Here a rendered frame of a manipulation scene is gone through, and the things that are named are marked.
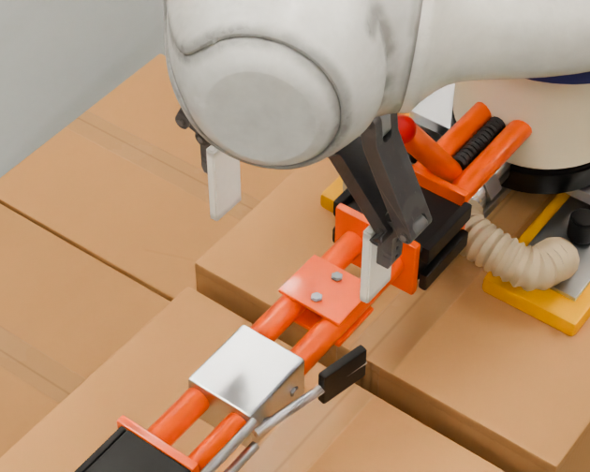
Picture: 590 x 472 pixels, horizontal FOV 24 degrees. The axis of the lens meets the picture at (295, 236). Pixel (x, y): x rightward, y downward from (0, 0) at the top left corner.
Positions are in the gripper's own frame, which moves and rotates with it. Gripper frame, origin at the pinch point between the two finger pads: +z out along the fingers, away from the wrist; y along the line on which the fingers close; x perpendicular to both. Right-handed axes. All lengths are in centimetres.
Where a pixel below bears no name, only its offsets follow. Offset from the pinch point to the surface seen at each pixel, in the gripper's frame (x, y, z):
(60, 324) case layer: -20, 54, 66
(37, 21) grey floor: -113, 159, 120
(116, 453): 17.2, 3.5, 10.3
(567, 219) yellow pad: -35.7, -6.2, 23.1
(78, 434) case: 10.4, 16.0, 25.8
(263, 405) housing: 6.8, -1.9, 11.4
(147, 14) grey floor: -130, 141, 120
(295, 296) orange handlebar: -3.3, 2.7, 11.2
